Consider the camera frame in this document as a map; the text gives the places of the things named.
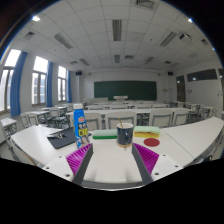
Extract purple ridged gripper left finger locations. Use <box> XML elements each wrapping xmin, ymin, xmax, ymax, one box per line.
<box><xmin>66</xmin><ymin>144</ymin><xmax>93</xmax><ymax>185</ymax></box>

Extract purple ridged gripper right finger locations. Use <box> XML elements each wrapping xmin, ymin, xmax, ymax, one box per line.
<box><xmin>132</xmin><ymin>143</ymin><xmax>159</xmax><ymax>185</ymax></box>

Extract red round coaster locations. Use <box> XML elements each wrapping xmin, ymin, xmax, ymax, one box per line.
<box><xmin>144</xmin><ymin>138</ymin><xmax>160</xmax><ymax>147</ymax></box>

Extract blue labelled plastic bottle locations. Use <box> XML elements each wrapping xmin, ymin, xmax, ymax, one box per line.
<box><xmin>73</xmin><ymin>103</ymin><xmax>90</xmax><ymax>148</ymax></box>

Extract black notebook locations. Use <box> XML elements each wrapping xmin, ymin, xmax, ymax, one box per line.
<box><xmin>47</xmin><ymin>128</ymin><xmax>76</xmax><ymax>149</ymax></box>

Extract metal binder clip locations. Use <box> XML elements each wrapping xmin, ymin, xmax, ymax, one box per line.
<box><xmin>47</xmin><ymin>131</ymin><xmax>66</xmax><ymax>139</ymax></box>

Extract green sponge left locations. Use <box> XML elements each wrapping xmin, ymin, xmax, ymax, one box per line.
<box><xmin>92</xmin><ymin>129</ymin><xmax>117</xmax><ymax>139</ymax></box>

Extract dark blue mug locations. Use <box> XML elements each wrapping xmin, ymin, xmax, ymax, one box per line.
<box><xmin>117</xmin><ymin>123</ymin><xmax>134</xmax><ymax>148</ymax></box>

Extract white chair right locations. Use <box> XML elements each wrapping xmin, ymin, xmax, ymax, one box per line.
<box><xmin>149</xmin><ymin>109</ymin><xmax>173</xmax><ymax>128</ymax></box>

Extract white chair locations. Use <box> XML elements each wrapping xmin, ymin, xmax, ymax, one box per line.
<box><xmin>105</xmin><ymin>111</ymin><xmax>137</xmax><ymax>129</ymax></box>
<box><xmin>149</xmin><ymin>109</ymin><xmax>173</xmax><ymax>128</ymax></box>
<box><xmin>69</xmin><ymin>112</ymin><xmax>102</xmax><ymax>131</ymax></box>

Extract white chair left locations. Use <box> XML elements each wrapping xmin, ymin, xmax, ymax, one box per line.
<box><xmin>69</xmin><ymin>112</ymin><xmax>102</xmax><ymax>131</ymax></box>

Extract white chair centre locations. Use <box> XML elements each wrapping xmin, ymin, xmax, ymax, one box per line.
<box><xmin>105</xmin><ymin>111</ymin><xmax>137</xmax><ymax>129</ymax></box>

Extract white desk right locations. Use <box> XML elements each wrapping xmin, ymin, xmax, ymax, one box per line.
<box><xmin>163</xmin><ymin>117</ymin><xmax>224</xmax><ymax>167</ymax></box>

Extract white lectern desk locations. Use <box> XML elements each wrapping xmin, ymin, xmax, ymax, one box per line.
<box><xmin>113</xmin><ymin>96</ymin><xmax>128</xmax><ymax>101</ymax></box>

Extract green chalkboard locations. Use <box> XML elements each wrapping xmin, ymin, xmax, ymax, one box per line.
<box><xmin>94</xmin><ymin>81</ymin><xmax>157</xmax><ymax>101</ymax></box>

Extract blue curtain middle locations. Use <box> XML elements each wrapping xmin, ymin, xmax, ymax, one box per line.
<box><xmin>46</xmin><ymin>62</ymin><xmax>53</xmax><ymax>107</ymax></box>

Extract blue curtain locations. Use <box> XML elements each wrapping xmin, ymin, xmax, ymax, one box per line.
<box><xmin>10</xmin><ymin>52</ymin><xmax>27</xmax><ymax>117</ymax></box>
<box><xmin>46</xmin><ymin>62</ymin><xmax>53</xmax><ymax>107</ymax></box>

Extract blue curtain left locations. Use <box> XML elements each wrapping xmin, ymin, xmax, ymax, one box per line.
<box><xmin>10</xmin><ymin>52</ymin><xmax>27</xmax><ymax>117</ymax></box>

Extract ceiling projector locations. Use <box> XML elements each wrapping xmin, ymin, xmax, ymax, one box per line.
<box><xmin>179</xmin><ymin>33</ymin><xmax>192</xmax><ymax>42</ymax></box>

